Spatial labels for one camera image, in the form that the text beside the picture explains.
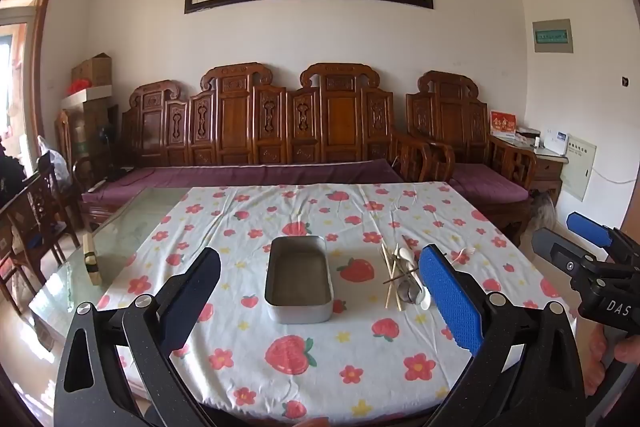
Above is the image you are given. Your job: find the green framed wall box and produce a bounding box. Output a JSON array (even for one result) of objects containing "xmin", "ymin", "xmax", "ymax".
[{"xmin": 532, "ymin": 19, "xmax": 573, "ymax": 54}]

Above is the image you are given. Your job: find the plastic bag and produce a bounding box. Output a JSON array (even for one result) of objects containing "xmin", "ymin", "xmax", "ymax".
[{"xmin": 37, "ymin": 136, "xmax": 73, "ymax": 188}]

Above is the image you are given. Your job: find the carved wooden armchair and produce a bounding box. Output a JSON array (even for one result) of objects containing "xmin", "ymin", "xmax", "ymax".
[{"xmin": 406, "ymin": 70, "xmax": 538, "ymax": 248}]

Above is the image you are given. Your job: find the metal tin box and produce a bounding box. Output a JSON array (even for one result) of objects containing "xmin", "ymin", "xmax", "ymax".
[{"xmin": 264, "ymin": 235, "xmax": 335, "ymax": 324}]

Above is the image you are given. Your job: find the wooden dining chair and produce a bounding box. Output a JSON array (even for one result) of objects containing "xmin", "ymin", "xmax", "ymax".
[{"xmin": 0, "ymin": 157, "xmax": 81, "ymax": 313}]

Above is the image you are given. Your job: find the white box with red items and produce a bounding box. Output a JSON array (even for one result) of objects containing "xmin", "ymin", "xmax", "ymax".
[{"xmin": 60, "ymin": 79, "xmax": 113, "ymax": 110}]

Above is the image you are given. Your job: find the grey furry thing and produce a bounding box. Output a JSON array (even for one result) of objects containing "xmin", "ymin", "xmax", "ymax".
[{"xmin": 531, "ymin": 192, "xmax": 557, "ymax": 230}]

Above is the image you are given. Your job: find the wooden side table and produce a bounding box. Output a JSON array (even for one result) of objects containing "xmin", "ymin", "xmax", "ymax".
[{"xmin": 530, "ymin": 147, "xmax": 571, "ymax": 208}]

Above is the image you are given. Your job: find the wooden door frame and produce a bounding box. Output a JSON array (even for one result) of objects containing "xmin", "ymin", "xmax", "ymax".
[{"xmin": 0, "ymin": 0, "xmax": 60, "ymax": 138}]

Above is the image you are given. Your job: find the wooden cabinet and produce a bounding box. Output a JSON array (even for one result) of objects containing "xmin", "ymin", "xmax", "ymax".
[{"xmin": 75, "ymin": 99, "xmax": 121, "ymax": 168}]

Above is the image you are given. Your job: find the white electrical panel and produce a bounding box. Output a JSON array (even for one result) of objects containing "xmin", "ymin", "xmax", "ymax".
[{"xmin": 560, "ymin": 137, "xmax": 597, "ymax": 202}]

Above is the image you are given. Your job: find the white cable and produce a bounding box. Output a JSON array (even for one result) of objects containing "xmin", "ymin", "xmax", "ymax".
[{"xmin": 595, "ymin": 167, "xmax": 638, "ymax": 184}]

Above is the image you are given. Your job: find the carved wooden sofa bench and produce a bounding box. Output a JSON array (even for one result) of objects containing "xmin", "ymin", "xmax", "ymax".
[{"xmin": 80, "ymin": 62, "xmax": 457, "ymax": 230}]

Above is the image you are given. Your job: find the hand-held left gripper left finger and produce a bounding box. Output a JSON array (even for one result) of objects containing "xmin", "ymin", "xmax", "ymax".
[{"xmin": 54, "ymin": 247, "xmax": 223, "ymax": 427}]

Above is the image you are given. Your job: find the strawberry print tablecloth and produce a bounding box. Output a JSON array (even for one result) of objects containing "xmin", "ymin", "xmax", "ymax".
[{"xmin": 95, "ymin": 181, "xmax": 576, "ymax": 420}]

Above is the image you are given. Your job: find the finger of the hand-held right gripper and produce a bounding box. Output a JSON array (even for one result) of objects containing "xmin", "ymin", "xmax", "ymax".
[
  {"xmin": 531, "ymin": 227, "xmax": 601, "ymax": 281},
  {"xmin": 566, "ymin": 211, "xmax": 614, "ymax": 249}
]

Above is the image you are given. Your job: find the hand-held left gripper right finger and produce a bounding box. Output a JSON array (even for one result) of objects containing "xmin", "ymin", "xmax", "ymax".
[{"xmin": 418, "ymin": 244, "xmax": 587, "ymax": 427}]

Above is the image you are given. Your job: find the red card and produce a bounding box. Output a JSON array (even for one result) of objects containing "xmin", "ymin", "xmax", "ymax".
[{"xmin": 490, "ymin": 111, "xmax": 516, "ymax": 138}]

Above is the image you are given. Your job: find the person's right hand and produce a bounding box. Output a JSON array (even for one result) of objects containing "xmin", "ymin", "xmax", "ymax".
[{"xmin": 585, "ymin": 330, "xmax": 640, "ymax": 399}]

